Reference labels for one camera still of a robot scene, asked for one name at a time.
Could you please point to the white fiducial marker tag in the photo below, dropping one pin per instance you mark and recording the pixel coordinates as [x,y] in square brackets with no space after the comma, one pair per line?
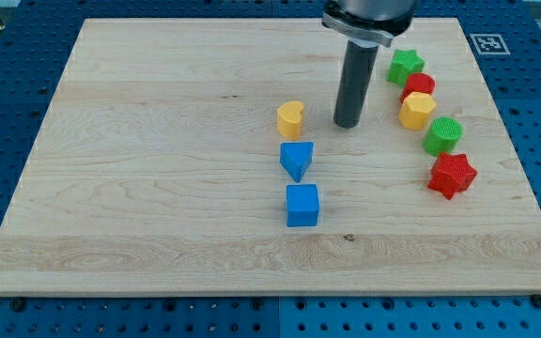
[489,44]

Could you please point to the blue triangle block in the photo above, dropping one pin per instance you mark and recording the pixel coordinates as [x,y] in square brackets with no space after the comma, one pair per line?
[296,157]

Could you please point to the blue cube block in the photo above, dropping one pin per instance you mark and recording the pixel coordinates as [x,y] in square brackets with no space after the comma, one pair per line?
[302,205]

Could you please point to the red star block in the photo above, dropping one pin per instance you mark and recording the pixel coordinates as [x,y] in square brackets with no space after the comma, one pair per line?
[451,174]

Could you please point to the green star block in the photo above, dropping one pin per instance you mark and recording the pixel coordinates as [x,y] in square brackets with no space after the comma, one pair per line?
[403,64]

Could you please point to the green cylinder block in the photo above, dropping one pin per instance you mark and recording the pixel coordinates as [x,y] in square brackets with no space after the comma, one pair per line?
[442,136]

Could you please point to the yellow heart block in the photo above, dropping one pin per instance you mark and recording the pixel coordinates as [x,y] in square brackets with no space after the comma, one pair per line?
[290,116]

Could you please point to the yellow hexagon block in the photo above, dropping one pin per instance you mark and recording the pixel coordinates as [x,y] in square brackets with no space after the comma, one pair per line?
[416,109]

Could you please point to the red cylinder block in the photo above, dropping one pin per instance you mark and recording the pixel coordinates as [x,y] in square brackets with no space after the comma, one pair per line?
[418,82]

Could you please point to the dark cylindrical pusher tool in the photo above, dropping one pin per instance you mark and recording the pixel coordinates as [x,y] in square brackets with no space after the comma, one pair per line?
[354,81]

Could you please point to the wooden board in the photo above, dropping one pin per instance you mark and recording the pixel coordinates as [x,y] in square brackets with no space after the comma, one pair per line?
[156,173]

